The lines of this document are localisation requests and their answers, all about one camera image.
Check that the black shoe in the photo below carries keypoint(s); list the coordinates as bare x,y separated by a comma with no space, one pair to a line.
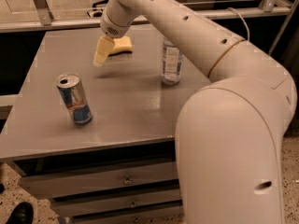
23,213

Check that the grey drawer cabinet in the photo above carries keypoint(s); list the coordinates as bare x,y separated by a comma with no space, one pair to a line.
120,168

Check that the clear plastic water bottle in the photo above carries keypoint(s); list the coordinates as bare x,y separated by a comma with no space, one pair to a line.
171,63

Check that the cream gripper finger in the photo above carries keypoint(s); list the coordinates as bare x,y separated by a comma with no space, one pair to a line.
105,45

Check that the blue silver energy drink can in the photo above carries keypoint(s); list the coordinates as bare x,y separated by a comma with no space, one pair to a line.
72,92

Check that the grey metal frame rail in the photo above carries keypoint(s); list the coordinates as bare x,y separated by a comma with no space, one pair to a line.
33,15

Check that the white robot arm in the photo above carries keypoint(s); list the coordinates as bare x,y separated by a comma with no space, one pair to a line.
229,134

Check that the black office chair base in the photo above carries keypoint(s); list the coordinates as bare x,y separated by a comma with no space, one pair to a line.
97,9

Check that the yellow sponge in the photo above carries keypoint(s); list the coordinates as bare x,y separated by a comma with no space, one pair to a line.
122,45

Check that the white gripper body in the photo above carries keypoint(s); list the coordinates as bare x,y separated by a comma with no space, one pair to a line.
112,27

